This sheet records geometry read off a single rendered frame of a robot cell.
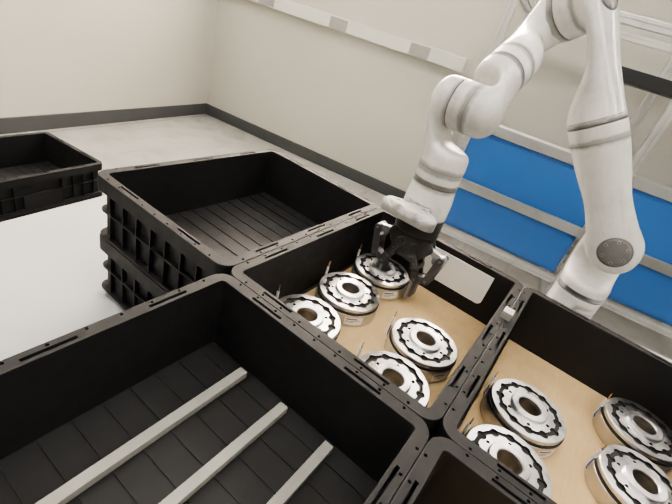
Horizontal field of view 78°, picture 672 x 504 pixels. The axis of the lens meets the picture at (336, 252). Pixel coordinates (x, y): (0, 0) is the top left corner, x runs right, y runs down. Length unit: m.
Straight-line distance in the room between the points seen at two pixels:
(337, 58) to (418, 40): 0.67
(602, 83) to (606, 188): 0.17
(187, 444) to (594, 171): 0.75
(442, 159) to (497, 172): 1.82
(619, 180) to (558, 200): 1.61
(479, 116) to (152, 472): 0.56
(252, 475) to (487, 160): 2.17
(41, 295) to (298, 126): 3.22
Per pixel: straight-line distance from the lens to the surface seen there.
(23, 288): 0.88
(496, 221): 2.52
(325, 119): 3.72
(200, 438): 0.49
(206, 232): 0.79
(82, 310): 0.82
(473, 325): 0.79
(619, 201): 0.87
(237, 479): 0.47
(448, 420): 0.45
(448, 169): 0.64
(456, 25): 3.36
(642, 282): 2.64
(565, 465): 0.66
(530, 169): 2.43
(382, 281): 0.72
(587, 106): 0.84
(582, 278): 0.94
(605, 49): 0.85
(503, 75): 0.66
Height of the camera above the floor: 1.24
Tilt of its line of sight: 30 degrees down
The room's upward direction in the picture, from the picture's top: 18 degrees clockwise
